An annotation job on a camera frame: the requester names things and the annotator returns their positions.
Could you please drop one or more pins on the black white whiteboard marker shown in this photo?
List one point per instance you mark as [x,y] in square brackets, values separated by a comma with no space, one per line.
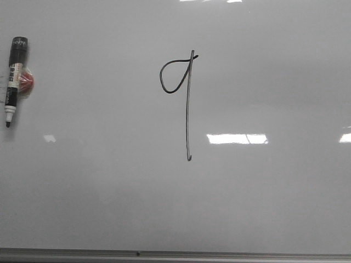
[17,67]

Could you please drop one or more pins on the white whiteboard with aluminium frame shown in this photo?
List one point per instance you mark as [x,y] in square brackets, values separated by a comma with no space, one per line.
[178,131]

